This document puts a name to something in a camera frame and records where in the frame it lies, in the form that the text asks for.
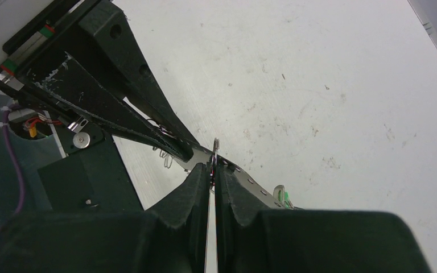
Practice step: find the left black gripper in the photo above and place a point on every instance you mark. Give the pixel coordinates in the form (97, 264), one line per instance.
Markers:
(71, 73)

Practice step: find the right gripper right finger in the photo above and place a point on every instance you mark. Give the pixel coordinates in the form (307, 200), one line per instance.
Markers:
(252, 237)

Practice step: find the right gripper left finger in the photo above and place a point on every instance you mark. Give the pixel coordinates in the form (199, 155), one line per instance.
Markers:
(171, 236)

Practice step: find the green key tag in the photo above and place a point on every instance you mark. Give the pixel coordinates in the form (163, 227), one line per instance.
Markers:
(281, 195)

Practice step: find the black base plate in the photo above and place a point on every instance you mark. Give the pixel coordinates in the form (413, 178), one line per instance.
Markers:
(91, 176)

